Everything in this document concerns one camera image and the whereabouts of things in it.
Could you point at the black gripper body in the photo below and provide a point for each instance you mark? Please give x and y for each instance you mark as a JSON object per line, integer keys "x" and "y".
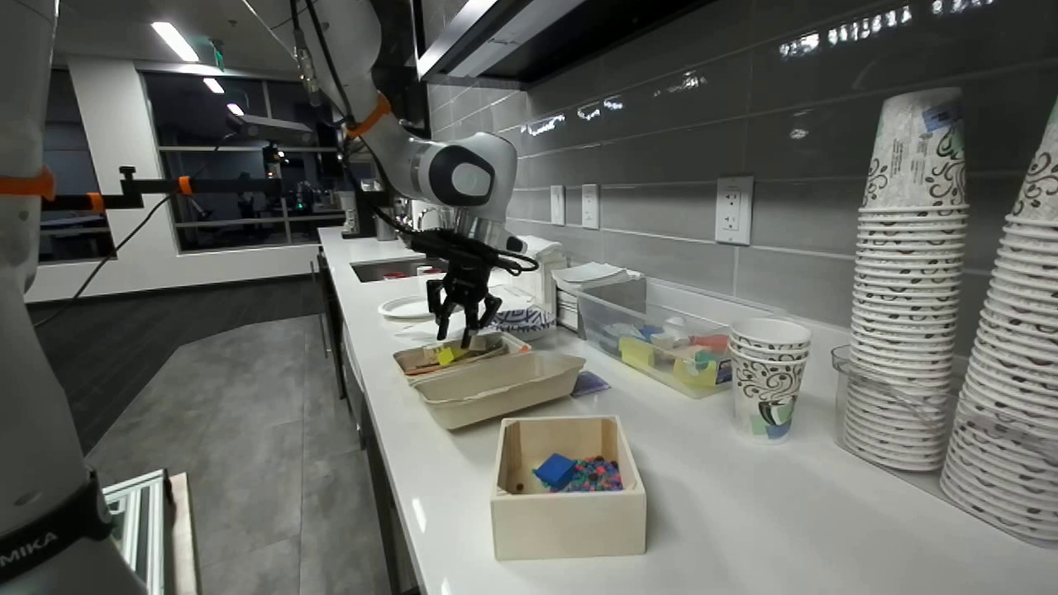
{"x": 468, "y": 264}

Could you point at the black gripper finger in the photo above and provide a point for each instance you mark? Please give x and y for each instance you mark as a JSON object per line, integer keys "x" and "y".
{"x": 484, "y": 317}
{"x": 441, "y": 310}

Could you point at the small yellow item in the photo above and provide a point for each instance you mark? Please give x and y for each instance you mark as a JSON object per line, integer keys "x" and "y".
{"x": 449, "y": 355}

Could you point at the white plastic plate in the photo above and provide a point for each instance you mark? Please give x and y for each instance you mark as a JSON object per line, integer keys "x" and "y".
{"x": 403, "y": 308}

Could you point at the blue patterned paper bowl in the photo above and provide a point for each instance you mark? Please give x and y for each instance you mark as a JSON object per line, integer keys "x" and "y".
{"x": 527, "y": 324}

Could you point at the beige clamshell takeout container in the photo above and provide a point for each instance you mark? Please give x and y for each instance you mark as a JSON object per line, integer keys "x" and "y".
{"x": 496, "y": 387}

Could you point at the countertop sink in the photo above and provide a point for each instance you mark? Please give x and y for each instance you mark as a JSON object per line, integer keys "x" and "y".
{"x": 383, "y": 268}

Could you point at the white flat lid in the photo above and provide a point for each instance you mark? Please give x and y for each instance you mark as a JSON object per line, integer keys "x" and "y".
{"x": 589, "y": 272}

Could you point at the blue card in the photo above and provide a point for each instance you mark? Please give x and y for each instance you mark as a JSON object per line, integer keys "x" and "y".
{"x": 593, "y": 381}

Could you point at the yellow sticky notes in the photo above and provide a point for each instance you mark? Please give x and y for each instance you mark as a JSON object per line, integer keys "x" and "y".
{"x": 639, "y": 351}

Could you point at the blue block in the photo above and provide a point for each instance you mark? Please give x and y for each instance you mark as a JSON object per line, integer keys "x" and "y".
{"x": 554, "y": 471}

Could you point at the clear plastic storage bin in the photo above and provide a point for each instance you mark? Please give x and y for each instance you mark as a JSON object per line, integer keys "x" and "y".
{"x": 662, "y": 317}

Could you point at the pile of colourful small pieces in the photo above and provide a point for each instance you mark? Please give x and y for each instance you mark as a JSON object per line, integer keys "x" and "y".
{"x": 599, "y": 474}

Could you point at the short patterned paper cup stack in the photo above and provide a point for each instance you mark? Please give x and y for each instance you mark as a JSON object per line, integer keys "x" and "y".
{"x": 770, "y": 374}

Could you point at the long ceiling light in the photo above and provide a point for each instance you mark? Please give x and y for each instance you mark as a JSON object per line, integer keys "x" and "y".
{"x": 173, "y": 39}

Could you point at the tall patterned paper cup stack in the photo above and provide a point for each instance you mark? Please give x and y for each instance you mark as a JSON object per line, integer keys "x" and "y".
{"x": 1013, "y": 416}
{"x": 910, "y": 219}

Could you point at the white wall outlet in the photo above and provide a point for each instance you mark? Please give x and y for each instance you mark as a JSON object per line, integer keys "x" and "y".
{"x": 556, "y": 205}
{"x": 589, "y": 205}
{"x": 732, "y": 209}

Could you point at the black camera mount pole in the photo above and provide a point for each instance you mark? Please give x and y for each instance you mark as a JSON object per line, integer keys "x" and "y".
{"x": 133, "y": 184}

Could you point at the metal frame stand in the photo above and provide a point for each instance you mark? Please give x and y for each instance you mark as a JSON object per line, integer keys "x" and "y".
{"x": 144, "y": 528}

